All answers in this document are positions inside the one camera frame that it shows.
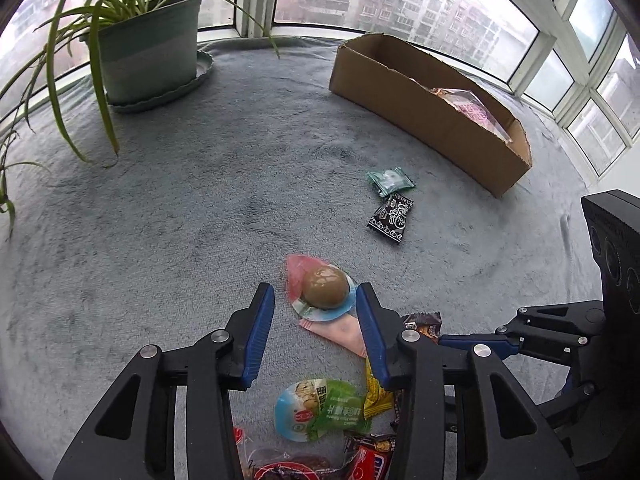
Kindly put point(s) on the spider plant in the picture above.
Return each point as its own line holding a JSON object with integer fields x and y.
{"x": 90, "y": 21}

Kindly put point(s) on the small spider plant offshoot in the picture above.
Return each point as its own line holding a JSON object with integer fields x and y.
{"x": 7, "y": 204}

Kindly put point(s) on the Snickers bar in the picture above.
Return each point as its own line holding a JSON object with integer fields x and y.
{"x": 427, "y": 324}

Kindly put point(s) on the green blue snack pack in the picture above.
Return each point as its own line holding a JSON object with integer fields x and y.
{"x": 308, "y": 410}

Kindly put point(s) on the black patterned snack packet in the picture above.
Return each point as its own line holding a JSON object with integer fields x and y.
{"x": 390, "y": 219}

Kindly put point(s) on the green plastic flower pot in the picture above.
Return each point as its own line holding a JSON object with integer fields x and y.
{"x": 152, "y": 52}

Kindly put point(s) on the black camera box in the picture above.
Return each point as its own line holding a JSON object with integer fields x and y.
{"x": 613, "y": 224}

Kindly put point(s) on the green pot saucer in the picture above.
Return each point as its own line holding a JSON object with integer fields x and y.
{"x": 204, "y": 68}

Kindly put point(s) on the wrapped bread packet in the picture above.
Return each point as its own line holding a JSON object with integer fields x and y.
{"x": 469, "y": 105}

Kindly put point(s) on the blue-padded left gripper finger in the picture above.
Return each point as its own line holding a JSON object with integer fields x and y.
{"x": 501, "y": 433}
{"x": 130, "y": 433}

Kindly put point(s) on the red mixed nuts packet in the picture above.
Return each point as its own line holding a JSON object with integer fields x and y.
{"x": 365, "y": 457}

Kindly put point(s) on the teal candy wrapper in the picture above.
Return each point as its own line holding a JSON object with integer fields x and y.
{"x": 390, "y": 181}

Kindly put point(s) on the packaged braised egg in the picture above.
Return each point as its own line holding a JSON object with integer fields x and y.
{"x": 317, "y": 290}

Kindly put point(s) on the grey fleece blanket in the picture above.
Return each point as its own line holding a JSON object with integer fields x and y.
{"x": 207, "y": 196}

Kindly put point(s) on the brown cardboard box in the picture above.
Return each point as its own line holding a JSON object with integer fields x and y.
{"x": 398, "y": 82}

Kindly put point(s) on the yellow snack packet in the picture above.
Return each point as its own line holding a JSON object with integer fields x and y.
{"x": 377, "y": 400}

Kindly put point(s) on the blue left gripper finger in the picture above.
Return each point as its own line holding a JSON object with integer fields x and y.
{"x": 499, "y": 345}

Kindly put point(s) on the pink snack sachet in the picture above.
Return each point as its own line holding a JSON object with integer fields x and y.
{"x": 344, "y": 331}

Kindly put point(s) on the white window frame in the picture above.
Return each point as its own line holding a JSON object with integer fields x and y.
{"x": 573, "y": 61}

